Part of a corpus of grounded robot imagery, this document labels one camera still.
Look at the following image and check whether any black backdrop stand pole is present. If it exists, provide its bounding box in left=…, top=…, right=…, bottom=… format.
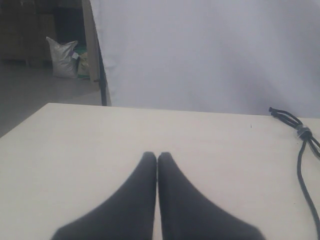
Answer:
left=96, top=48, right=107, bottom=106

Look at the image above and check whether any white backdrop cloth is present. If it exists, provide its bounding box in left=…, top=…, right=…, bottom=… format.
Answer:
left=91, top=0, right=320, bottom=118

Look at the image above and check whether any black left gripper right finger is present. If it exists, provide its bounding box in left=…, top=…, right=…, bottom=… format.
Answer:
left=157, top=152, right=265, bottom=240

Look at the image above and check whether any green printed bag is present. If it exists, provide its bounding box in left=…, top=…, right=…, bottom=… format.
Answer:
left=75, top=45, right=90, bottom=79

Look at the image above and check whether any white woven sack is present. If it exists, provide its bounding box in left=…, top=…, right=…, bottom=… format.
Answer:
left=46, top=36, right=78, bottom=79

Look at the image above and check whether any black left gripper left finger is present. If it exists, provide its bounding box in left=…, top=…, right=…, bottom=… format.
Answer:
left=52, top=152, right=157, bottom=240

